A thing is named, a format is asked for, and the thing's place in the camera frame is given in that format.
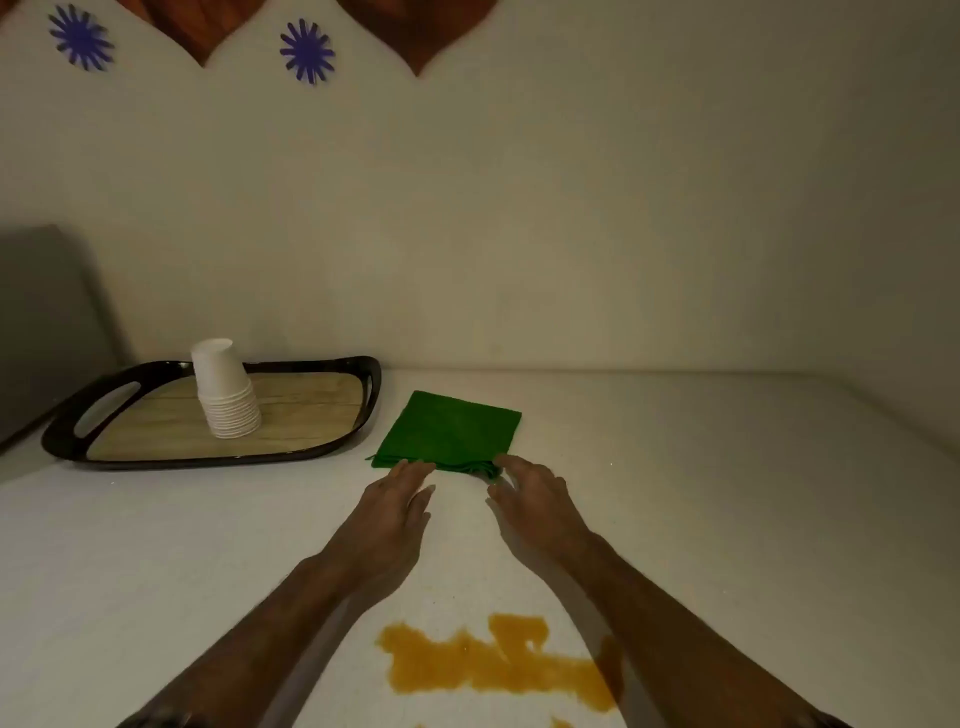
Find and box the person's left hand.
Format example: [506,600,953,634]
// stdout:
[321,459,438,595]

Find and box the person's right forearm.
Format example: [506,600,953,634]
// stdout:
[523,534,854,728]

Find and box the stack of white paper cups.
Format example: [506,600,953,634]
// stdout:
[190,337,263,440]

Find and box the brown pointed wall decoration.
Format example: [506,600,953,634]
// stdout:
[336,0,501,78]
[116,0,268,69]

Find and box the green folded cloth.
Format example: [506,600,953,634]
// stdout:
[366,390,523,481]

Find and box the person's right hand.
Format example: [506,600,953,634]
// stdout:
[485,453,595,576]

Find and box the orange liquid spill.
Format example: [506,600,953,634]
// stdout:
[375,613,625,715]

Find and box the person's left forearm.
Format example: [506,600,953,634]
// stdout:
[116,555,393,728]

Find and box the blue paper flower decoration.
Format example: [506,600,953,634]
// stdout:
[48,3,116,72]
[279,18,336,85]

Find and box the black tray with wood-look base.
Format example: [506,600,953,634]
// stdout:
[41,356,384,471]

